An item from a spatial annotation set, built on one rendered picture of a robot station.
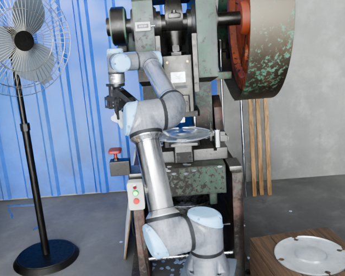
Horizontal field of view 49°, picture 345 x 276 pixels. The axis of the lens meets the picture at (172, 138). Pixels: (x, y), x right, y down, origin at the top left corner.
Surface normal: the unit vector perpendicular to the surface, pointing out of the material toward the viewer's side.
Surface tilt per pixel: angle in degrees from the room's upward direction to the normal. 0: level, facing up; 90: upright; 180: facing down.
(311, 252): 0
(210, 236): 90
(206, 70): 90
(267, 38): 106
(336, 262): 0
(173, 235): 62
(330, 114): 90
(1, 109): 90
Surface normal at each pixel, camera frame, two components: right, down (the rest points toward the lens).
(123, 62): 0.32, 0.24
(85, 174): 0.04, 0.24
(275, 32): 0.05, 0.46
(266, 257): -0.07, -0.97
